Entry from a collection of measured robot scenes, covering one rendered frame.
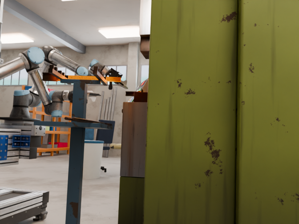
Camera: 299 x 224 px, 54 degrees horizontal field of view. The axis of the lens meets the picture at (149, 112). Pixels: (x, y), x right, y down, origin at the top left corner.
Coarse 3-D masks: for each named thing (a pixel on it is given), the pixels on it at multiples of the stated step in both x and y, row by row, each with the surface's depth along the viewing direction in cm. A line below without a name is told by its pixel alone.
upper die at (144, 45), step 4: (144, 40) 195; (148, 40) 195; (140, 44) 195; (144, 44) 195; (148, 44) 194; (140, 48) 195; (144, 48) 195; (148, 48) 194; (144, 52) 198; (148, 52) 197; (144, 56) 208; (148, 56) 207
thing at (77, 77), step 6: (42, 72) 165; (48, 78) 165; (54, 78) 165; (72, 78) 165; (78, 78) 165; (84, 78) 165; (90, 78) 165; (96, 78) 165; (108, 78) 165; (114, 78) 165; (120, 78) 165
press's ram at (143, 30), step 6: (144, 0) 192; (150, 0) 192; (144, 6) 192; (150, 6) 191; (144, 12) 192; (150, 12) 191; (144, 18) 191; (144, 24) 191; (144, 30) 191; (144, 36) 194
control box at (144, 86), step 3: (147, 81) 243; (144, 84) 243; (147, 84) 243; (138, 87) 267; (141, 87) 248; (144, 87) 242; (147, 87) 243; (138, 90) 255; (144, 90) 242; (147, 90) 243; (132, 96) 269
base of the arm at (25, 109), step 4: (12, 108) 233; (16, 108) 231; (20, 108) 232; (24, 108) 234; (12, 112) 231; (16, 112) 230; (20, 112) 232; (24, 112) 233; (28, 112) 237; (12, 116) 230; (16, 116) 229; (20, 116) 230; (24, 116) 232; (28, 116) 236
